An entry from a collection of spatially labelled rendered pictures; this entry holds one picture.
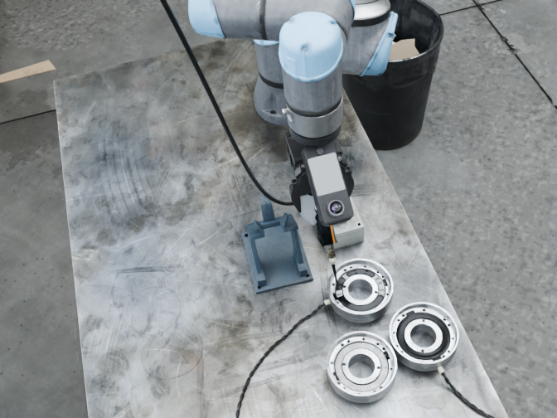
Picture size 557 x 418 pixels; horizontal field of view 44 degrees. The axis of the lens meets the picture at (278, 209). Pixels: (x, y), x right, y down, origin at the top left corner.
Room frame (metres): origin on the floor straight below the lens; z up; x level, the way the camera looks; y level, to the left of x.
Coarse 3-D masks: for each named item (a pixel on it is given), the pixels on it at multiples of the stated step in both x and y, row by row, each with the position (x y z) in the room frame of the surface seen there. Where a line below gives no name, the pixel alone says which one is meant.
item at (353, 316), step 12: (348, 264) 0.62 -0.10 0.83; (360, 264) 0.62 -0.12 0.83; (372, 264) 0.61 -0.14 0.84; (360, 276) 0.59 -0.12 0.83; (384, 276) 0.59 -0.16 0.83; (348, 288) 0.58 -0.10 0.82; (372, 288) 0.57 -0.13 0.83; (348, 300) 0.55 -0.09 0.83; (360, 300) 0.55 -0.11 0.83; (372, 300) 0.55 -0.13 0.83; (384, 300) 0.54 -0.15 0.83; (336, 312) 0.54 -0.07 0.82; (348, 312) 0.53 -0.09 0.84; (360, 312) 0.53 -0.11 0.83; (372, 312) 0.52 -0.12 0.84; (384, 312) 0.53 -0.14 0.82
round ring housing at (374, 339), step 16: (352, 336) 0.49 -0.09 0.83; (368, 336) 0.48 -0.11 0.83; (336, 352) 0.47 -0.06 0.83; (352, 352) 0.46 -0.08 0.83; (368, 352) 0.46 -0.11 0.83; (384, 352) 0.46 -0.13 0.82; (336, 384) 0.41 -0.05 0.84; (368, 384) 0.41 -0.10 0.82; (384, 384) 0.41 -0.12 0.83; (352, 400) 0.39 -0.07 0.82; (368, 400) 0.39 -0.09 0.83
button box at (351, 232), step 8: (352, 216) 0.71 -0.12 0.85; (344, 224) 0.69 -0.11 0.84; (352, 224) 0.69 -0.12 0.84; (360, 224) 0.69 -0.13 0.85; (336, 232) 0.68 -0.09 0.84; (344, 232) 0.68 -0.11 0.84; (352, 232) 0.68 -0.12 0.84; (360, 232) 0.68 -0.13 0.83; (344, 240) 0.68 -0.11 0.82; (352, 240) 0.68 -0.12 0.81; (360, 240) 0.68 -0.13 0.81; (336, 248) 0.67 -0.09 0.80
